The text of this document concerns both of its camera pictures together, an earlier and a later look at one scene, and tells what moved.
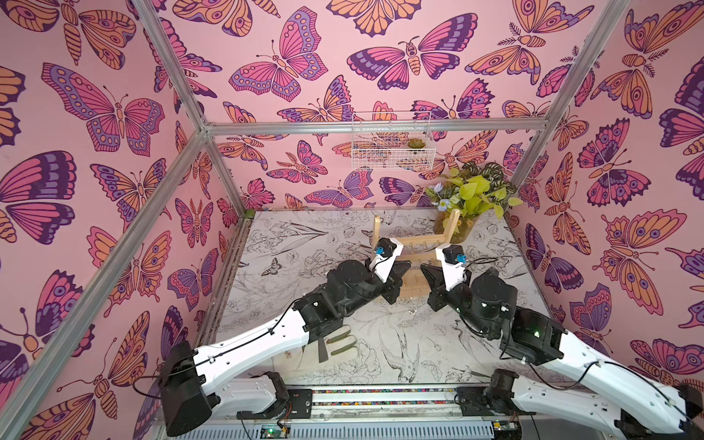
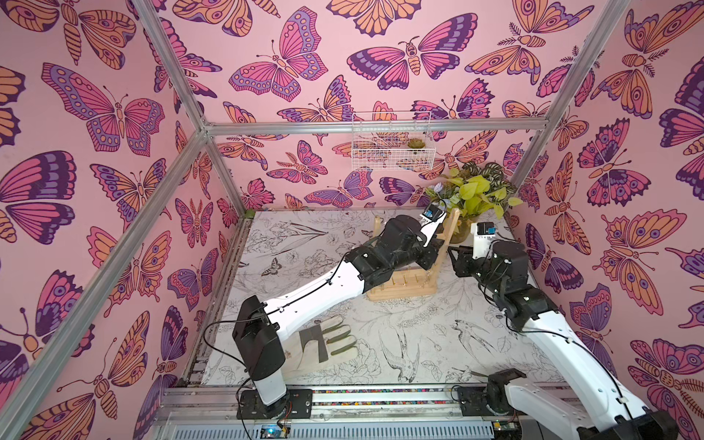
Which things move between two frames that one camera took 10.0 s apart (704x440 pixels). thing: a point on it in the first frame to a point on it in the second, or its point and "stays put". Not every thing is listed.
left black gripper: [399, 269] to [429, 253]
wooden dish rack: [415, 282] stays put
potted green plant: [470, 187] stays put
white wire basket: [392, 150] stays put
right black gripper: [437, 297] to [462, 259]
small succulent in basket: [415, 143] stays put
